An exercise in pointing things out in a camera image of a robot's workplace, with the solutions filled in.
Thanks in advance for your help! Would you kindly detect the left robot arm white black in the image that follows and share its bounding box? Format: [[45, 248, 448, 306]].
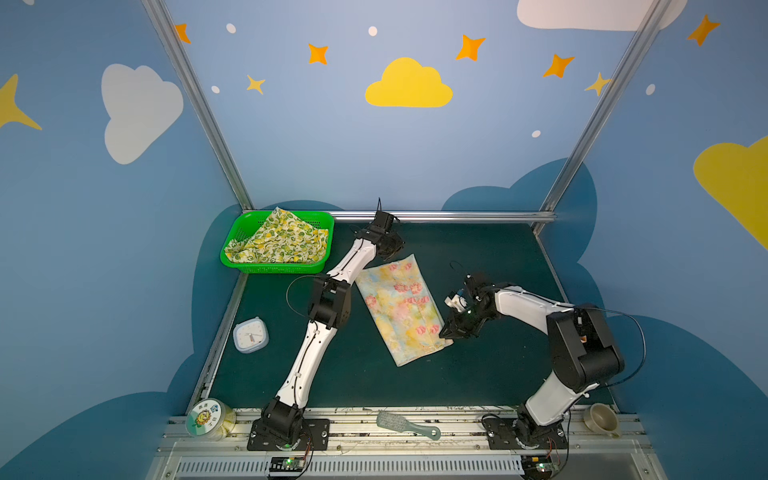
[[255, 227, 404, 448]]

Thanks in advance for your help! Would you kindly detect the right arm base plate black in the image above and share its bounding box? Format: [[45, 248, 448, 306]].
[[480, 414, 569, 450]]

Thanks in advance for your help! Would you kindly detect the green hair brush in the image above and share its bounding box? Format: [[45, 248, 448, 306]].
[[376, 411, 441, 441]]

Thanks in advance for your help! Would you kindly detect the beige ceramic cup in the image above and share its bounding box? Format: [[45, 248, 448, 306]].
[[583, 403, 622, 439]]

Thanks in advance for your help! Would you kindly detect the controller circuit board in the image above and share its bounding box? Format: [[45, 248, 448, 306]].
[[521, 456, 553, 480], [267, 456, 309, 479]]

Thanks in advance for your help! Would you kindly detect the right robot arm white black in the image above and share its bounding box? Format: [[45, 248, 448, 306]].
[[439, 284, 625, 433]]

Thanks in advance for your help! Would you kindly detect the pastel floral skirt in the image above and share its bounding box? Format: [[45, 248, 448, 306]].
[[355, 255, 453, 367]]

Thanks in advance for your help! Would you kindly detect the right controller circuit board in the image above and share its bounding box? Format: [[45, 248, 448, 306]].
[[521, 456, 553, 480]]

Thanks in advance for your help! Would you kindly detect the green lemon print skirt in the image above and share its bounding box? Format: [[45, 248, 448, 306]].
[[223, 208, 330, 264]]

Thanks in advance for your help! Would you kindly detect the left controller circuit board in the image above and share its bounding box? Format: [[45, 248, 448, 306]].
[[267, 456, 309, 479]]

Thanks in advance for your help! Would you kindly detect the green plastic basket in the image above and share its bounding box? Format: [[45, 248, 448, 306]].
[[220, 207, 335, 274]]

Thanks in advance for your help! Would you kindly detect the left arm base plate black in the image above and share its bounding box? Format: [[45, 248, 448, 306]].
[[246, 418, 330, 452]]

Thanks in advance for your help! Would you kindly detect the aluminium rail base frame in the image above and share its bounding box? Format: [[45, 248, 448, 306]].
[[146, 406, 666, 479]]

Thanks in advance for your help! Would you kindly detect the round clear jar green lid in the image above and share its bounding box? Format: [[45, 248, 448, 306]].
[[185, 398, 237, 441]]

